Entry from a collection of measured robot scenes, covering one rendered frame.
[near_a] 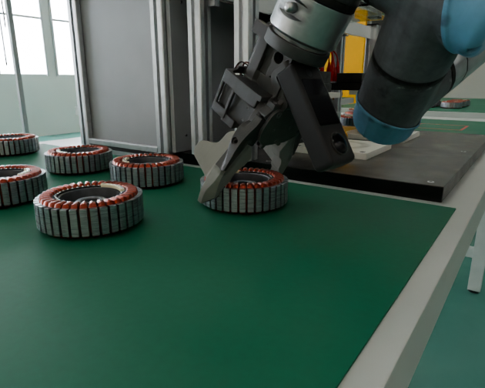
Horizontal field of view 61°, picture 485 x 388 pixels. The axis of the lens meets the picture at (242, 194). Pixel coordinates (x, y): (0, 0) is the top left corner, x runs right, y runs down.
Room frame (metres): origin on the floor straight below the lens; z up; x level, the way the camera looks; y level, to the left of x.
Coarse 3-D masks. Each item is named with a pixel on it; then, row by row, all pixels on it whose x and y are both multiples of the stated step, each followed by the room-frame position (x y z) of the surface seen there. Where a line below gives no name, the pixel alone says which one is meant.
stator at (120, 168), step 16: (112, 160) 0.63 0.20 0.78; (128, 160) 0.63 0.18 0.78; (144, 160) 0.66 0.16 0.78; (160, 160) 0.65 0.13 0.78; (176, 160) 0.62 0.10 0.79; (112, 176) 0.59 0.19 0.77; (128, 176) 0.57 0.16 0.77; (144, 176) 0.57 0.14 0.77; (160, 176) 0.58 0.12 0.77; (176, 176) 0.60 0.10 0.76
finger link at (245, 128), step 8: (248, 120) 0.45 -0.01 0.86; (256, 120) 0.44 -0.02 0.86; (264, 120) 0.44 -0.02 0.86; (240, 128) 0.44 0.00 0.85; (248, 128) 0.44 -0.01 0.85; (256, 128) 0.44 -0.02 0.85; (232, 136) 0.44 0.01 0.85; (240, 136) 0.44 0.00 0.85; (248, 136) 0.44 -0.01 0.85; (256, 136) 0.45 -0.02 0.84; (232, 144) 0.44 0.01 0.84; (240, 144) 0.44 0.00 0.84; (248, 144) 0.45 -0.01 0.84; (224, 152) 0.45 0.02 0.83; (232, 152) 0.44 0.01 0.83; (240, 152) 0.44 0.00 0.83; (224, 160) 0.45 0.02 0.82; (232, 160) 0.44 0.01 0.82; (224, 168) 0.44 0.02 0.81
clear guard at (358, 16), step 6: (360, 6) 0.98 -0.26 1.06; (366, 6) 0.98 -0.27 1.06; (372, 6) 0.98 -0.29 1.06; (354, 12) 1.06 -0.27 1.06; (360, 12) 1.06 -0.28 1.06; (366, 12) 1.06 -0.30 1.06; (372, 12) 1.06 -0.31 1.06; (378, 12) 1.06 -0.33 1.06; (354, 18) 1.16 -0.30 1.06; (360, 18) 1.16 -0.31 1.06; (366, 18) 1.16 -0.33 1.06; (372, 18) 1.16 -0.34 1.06; (378, 18) 1.16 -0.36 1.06
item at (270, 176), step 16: (240, 176) 0.54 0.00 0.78; (256, 176) 0.54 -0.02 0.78; (272, 176) 0.51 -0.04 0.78; (224, 192) 0.46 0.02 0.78; (240, 192) 0.45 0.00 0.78; (256, 192) 0.46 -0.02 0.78; (272, 192) 0.46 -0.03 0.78; (224, 208) 0.46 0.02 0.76; (240, 208) 0.45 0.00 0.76; (256, 208) 0.46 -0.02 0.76; (272, 208) 0.47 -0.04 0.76
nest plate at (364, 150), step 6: (300, 144) 0.80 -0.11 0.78; (354, 144) 0.80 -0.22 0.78; (360, 144) 0.80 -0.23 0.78; (366, 144) 0.80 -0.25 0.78; (372, 144) 0.80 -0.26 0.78; (378, 144) 0.80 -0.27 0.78; (300, 150) 0.77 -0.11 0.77; (306, 150) 0.77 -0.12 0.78; (354, 150) 0.73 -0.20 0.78; (360, 150) 0.73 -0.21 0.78; (366, 150) 0.73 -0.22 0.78; (372, 150) 0.73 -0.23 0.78; (378, 150) 0.75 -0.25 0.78; (384, 150) 0.79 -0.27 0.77; (360, 156) 0.71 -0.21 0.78; (366, 156) 0.70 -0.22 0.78; (372, 156) 0.73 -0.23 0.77
